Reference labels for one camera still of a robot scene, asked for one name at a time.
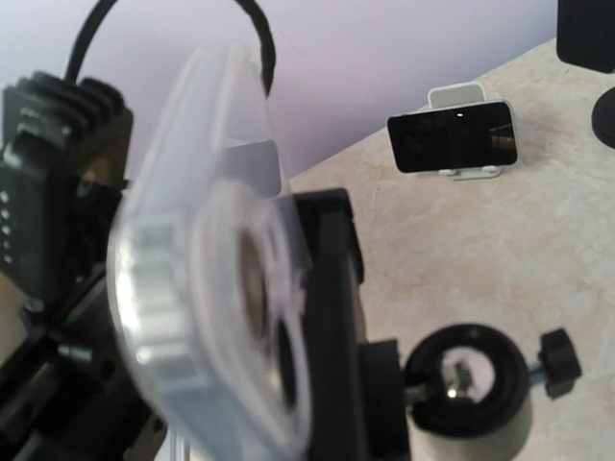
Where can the clear-cased phone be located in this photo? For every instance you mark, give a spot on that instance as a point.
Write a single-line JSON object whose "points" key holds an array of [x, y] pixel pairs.
{"points": [[205, 263]]}

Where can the white folding phone stand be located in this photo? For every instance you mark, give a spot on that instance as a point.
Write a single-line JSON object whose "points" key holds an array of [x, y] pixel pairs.
{"points": [[463, 95]]}

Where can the back black clamp stand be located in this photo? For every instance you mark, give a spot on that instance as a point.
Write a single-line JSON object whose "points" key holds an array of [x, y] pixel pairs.
{"points": [[603, 118]]}

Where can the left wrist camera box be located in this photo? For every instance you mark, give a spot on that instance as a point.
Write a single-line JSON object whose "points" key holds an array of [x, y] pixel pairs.
{"points": [[63, 159]]}

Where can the small black phone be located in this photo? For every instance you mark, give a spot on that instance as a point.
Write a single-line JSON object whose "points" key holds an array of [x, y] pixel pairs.
{"points": [[461, 137]]}

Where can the tall black pole stand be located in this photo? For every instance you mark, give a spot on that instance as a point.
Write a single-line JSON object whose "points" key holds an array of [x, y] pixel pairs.
{"points": [[465, 387]]}

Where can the back black phone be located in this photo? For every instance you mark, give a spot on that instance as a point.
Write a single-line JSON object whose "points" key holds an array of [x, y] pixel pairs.
{"points": [[585, 34]]}

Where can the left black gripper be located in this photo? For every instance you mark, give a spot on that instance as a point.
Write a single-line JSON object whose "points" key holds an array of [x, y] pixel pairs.
{"points": [[65, 392]]}

